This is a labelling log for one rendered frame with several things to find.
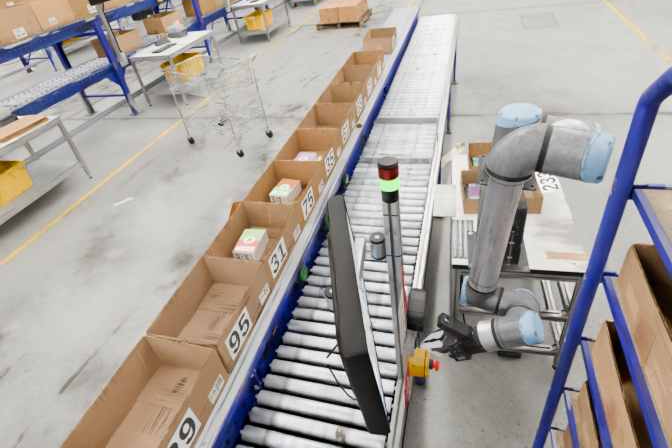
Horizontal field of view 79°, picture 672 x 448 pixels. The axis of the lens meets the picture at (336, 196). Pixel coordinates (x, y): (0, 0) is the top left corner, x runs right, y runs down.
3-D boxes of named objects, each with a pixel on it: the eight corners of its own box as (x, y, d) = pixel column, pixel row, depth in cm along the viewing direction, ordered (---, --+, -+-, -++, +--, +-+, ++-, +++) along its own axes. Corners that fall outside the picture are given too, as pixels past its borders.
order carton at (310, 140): (325, 186, 234) (320, 161, 224) (278, 184, 243) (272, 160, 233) (342, 151, 264) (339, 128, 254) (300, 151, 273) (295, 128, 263)
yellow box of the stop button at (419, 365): (432, 380, 141) (432, 368, 136) (407, 375, 143) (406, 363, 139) (435, 343, 152) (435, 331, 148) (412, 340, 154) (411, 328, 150)
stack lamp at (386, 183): (397, 191, 99) (396, 171, 95) (377, 190, 100) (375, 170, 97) (400, 180, 103) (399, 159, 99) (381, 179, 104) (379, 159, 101)
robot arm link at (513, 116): (494, 137, 169) (502, 97, 158) (539, 144, 162) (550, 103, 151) (486, 155, 158) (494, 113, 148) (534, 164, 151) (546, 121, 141)
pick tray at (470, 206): (541, 214, 209) (544, 198, 203) (463, 214, 218) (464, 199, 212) (529, 183, 232) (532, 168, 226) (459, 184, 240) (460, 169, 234)
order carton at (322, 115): (342, 152, 264) (339, 128, 254) (300, 151, 273) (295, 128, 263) (356, 124, 294) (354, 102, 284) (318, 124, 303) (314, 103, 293)
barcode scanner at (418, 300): (429, 303, 144) (429, 286, 136) (426, 334, 135) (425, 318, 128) (410, 301, 145) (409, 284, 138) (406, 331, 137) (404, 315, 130)
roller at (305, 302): (410, 324, 172) (409, 317, 169) (296, 308, 187) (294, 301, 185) (411, 315, 176) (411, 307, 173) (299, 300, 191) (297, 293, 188)
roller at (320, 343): (403, 366, 157) (403, 359, 154) (280, 345, 173) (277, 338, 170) (405, 355, 161) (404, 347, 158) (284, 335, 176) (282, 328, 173)
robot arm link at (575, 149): (547, 114, 156) (547, 116, 91) (600, 122, 149) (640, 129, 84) (537, 153, 160) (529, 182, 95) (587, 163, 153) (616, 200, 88)
